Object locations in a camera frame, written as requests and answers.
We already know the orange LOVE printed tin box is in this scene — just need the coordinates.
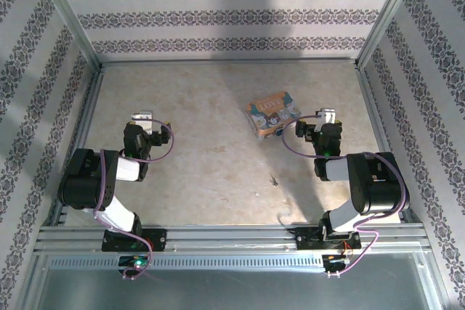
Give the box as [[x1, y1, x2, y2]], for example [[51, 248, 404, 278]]
[[246, 92, 303, 141]]

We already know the aluminium rail carrying arm bases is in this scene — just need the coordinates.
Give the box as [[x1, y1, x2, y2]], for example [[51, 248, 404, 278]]
[[33, 223, 432, 253]]

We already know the grey metal sheet panel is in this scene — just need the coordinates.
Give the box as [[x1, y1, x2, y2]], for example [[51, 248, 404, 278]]
[[31, 269, 442, 310]]

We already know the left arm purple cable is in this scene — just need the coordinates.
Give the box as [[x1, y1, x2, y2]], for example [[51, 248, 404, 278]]
[[92, 118, 175, 282]]

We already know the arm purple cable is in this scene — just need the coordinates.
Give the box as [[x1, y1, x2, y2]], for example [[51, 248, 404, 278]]
[[281, 115, 412, 278], [92, 118, 175, 282]]

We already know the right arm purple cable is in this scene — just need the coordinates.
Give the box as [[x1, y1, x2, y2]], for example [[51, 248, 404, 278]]
[[281, 115, 412, 278]]

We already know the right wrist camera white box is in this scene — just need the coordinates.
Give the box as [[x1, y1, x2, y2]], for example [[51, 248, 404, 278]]
[[315, 107, 337, 132]]

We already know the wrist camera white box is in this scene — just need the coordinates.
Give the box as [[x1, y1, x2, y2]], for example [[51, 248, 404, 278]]
[[315, 107, 337, 132], [131, 110, 154, 134]]

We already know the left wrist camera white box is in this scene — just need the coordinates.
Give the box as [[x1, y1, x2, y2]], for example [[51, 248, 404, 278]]
[[131, 110, 154, 134]]

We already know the aluminium side rail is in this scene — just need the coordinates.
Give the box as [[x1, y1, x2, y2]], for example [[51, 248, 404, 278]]
[[354, 66, 424, 224], [52, 66, 106, 227]]

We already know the aluminium rail under patterned wall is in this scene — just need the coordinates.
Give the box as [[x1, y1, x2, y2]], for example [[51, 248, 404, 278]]
[[97, 56, 361, 68]]

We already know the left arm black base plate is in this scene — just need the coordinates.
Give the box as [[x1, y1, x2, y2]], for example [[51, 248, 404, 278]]
[[101, 228, 168, 253]]

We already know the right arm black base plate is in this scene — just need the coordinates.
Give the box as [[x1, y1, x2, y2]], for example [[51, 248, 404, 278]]
[[296, 227, 363, 251]]

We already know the aluminium corner post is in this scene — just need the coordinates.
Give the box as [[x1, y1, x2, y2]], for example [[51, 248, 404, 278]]
[[29, 0, 102, 68], [355, 0, 426, 68]]

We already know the slotted grey cable duct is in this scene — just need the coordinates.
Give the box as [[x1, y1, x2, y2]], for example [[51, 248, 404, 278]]
[[46, 255, 419, 271]]

